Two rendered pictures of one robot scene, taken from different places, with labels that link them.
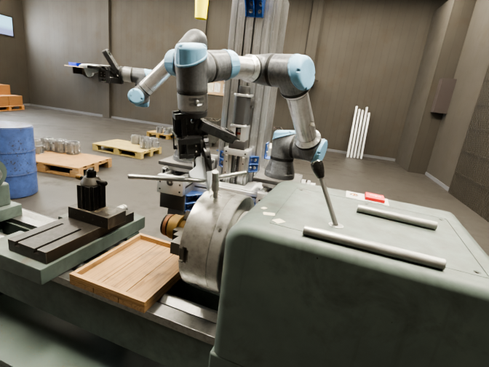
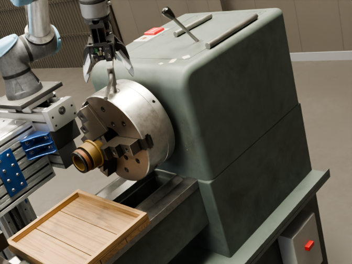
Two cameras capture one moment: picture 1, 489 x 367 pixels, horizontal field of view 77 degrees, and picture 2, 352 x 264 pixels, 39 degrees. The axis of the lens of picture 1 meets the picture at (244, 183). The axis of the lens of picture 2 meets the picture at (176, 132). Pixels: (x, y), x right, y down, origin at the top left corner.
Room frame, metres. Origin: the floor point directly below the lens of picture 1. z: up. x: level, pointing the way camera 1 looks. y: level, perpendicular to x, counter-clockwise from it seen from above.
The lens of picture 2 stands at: (0.01, 1.24, 1.71)
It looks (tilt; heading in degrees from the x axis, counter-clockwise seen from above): 25 degrees down; 301
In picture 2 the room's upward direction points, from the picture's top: 17 degrees counter-clockwise
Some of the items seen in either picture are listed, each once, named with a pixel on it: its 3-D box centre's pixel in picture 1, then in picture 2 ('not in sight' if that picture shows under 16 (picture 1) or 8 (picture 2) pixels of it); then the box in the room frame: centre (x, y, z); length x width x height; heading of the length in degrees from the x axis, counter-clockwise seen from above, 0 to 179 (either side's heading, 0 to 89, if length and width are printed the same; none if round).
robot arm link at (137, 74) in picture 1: (142, 76); not in sight; (1.69, 0.60, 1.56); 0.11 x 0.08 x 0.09; 99
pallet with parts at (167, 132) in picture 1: (167, 130); not in sight; (9.21, 2.49, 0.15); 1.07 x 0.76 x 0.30; 168
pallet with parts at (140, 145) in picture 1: (128, 143); not in sight; (6.56, 2.60, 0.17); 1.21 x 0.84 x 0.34; 78
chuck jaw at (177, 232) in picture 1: (183, 242); (124, 146); (0.85, 0.17, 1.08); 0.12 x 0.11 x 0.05; 162
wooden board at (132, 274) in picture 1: (142, 266); (76, 232); (1.00, 0.34, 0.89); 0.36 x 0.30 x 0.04; 162
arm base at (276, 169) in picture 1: (280, 166); (20, 81); (1.50, -0.17, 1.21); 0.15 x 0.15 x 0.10
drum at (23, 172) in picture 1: (8, 159); not in sight; (3.60, 2.90, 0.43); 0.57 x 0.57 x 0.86
